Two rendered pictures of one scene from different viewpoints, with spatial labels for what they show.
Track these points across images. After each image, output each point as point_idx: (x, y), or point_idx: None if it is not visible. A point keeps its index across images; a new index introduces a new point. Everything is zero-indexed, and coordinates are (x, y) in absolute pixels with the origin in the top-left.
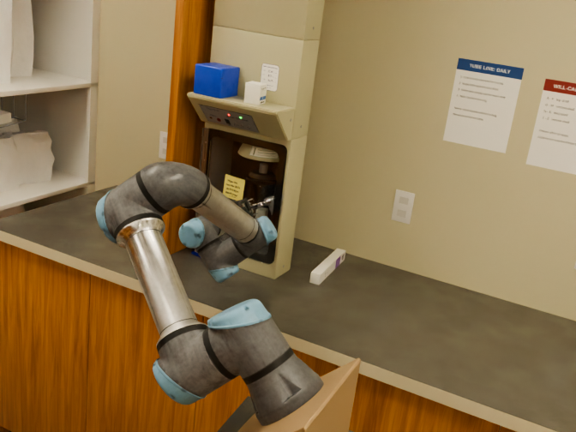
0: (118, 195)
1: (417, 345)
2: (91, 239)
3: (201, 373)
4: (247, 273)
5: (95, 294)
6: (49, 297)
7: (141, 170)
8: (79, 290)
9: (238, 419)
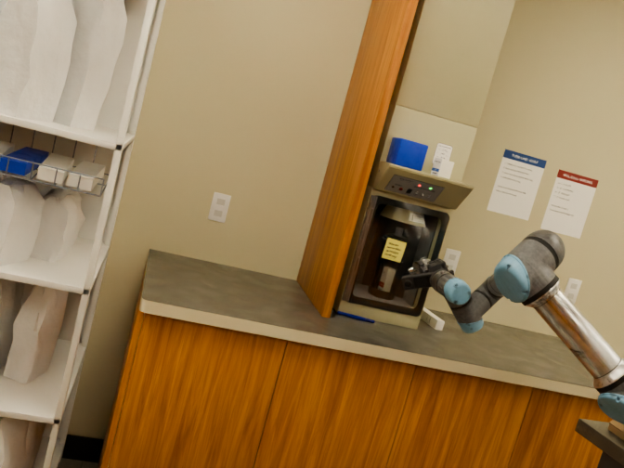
0: (535, 260)
1: (555, 366)
2: (253, 307)
3: None
4: (396, 327)
5: (289, 363)
6: (220, 374)
7: (541, 237)
8: (266, 361)
9: (607, 435)
